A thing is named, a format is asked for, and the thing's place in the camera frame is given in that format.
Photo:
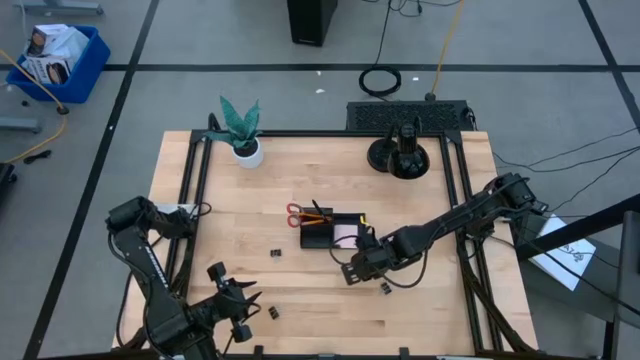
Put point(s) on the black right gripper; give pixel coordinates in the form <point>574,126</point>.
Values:
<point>372,257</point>

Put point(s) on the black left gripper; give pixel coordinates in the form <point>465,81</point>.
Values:
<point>216,271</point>

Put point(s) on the black binder clip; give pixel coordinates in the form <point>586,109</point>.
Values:
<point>386,288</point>
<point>275,253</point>
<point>273,313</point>

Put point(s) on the pink sticky note pad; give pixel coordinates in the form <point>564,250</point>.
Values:
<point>346,232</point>

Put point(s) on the black mesh desk organizer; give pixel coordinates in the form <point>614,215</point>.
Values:
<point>315,240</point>

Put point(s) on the orange pencil pink eraser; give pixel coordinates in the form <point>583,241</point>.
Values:
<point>312,221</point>
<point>312,216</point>

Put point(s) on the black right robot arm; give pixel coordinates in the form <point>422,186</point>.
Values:
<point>450,220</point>

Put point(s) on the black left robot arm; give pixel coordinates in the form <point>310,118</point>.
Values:
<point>145,272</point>

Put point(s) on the black gooseneck desk lamp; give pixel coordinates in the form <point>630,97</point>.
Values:
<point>407,162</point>

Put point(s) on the white plant pot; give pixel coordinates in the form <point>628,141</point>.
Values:
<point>252,161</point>

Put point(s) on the black perforated metal case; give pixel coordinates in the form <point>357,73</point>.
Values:
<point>370,115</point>

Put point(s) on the green snake plant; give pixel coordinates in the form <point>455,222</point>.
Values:
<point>239,125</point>

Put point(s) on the white printed paper sheet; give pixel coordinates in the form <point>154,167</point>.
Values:
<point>575,260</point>

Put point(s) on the black diagonal strut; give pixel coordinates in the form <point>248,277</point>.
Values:
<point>575,229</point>

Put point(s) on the black computer tower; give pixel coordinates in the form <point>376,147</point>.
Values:
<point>310,22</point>

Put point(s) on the black caster base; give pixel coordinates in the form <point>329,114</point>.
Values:
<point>5,175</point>

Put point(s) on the blue plastic bin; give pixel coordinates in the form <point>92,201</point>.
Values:
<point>92,70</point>

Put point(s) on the grey stand foot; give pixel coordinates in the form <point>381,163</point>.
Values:
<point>20,125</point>
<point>60,7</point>

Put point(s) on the white printed carton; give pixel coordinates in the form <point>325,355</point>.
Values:
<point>47,70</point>
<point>42,37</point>

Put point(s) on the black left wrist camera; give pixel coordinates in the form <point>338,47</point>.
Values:
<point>210,307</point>

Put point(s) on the black frame bracket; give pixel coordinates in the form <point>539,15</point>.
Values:
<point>258,351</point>
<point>404,352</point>

